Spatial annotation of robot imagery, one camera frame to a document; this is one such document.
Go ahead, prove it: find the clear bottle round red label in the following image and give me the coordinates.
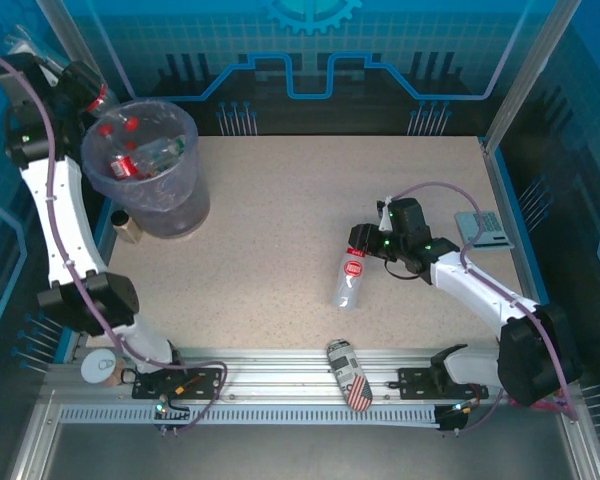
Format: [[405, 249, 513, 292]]
[[332, 246, 369, 312]]

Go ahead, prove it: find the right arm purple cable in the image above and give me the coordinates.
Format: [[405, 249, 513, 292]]
[[387, 182, 579, 421]]

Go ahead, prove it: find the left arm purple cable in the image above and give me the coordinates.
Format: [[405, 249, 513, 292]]
[[0, 48, 230, 434]]

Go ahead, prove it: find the aluminium front rail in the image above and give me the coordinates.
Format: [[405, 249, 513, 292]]
[[44, 347, 506, 407]]

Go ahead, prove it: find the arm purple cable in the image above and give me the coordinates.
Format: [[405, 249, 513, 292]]
[[387, 182, 579, 421], [0, 48, 230, 434]]

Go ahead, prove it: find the translucent plastic bin liner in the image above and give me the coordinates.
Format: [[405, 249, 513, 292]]
[[81, 98, 211, 239]]

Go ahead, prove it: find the aluminium frame post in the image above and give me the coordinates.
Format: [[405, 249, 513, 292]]
[[482, 0, 584, 151], [34, 0, 134, 101]]

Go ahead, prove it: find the grey waste bin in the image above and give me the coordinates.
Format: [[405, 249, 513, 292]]
[[81, 98, 211, 239]]

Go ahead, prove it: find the slotted cable duct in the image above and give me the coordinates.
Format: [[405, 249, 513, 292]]
[[58, 404, 439, 427]]

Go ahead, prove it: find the grey calculator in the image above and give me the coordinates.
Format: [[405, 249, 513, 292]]
[[453, 209, 515, 251]]

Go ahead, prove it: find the gold block with black cap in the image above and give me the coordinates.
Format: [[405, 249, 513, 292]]
[[110, 209, 144, 245]]

